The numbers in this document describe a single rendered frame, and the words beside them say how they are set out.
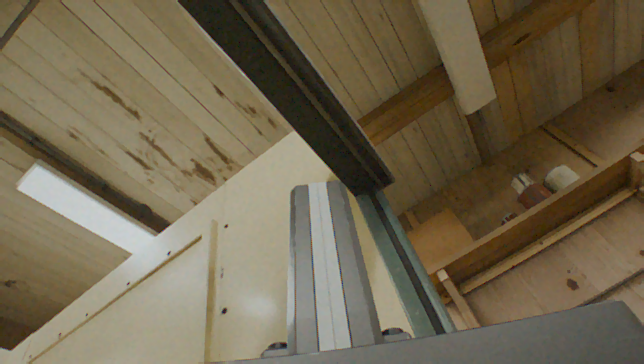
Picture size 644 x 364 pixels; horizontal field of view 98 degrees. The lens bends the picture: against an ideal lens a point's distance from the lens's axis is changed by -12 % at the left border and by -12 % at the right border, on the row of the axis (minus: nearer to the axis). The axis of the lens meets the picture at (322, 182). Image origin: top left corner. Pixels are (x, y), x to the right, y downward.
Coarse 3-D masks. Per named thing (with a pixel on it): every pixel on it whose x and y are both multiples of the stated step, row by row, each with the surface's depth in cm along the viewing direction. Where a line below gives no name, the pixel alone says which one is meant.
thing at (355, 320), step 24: (336, 192) 10; (336, 216) 9; (336, 240) 8; (336, 264) 7; (360, 264) 7; (336, 288) 6; (360, 288) 6; (336, 312) 6; (360, 312) 6; (336, 336) 6; (360, 336) 6; (384, 336) 6; (408, 336) 6
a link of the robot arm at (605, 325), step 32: (544, 320) 4; (576, 320) 4; (608, 320) 4; (640, 320) 5; (320, 352) 4; (352, 352) 4; (384, 352) 4; (416, 352) 4; (448, 352) 4; (480, 352) 4; (512, 352) 4; (544, 352) 4; (576, 352) 4; (608, 352) 4; (640, 352) 4
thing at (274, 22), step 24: (240, 0) 32; (264, 0) 30; (264, 24) 34; (288, 48) 36; (288, 72) 35; (312, 72) 35; (312, 96) 37; (336, 96) 38; (336, 120) 44; (360, 144) 47; (384, 168) 46
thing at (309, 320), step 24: (312, 192) 10; (312, 216) 9; (312, 240) 8; (288, 264) 7; (312, 264) 7; (288, 288) 7; (312, 288) 7; (288, 312) 6; (312, 312) 6; (288, 336) 6; (312, 336) 6
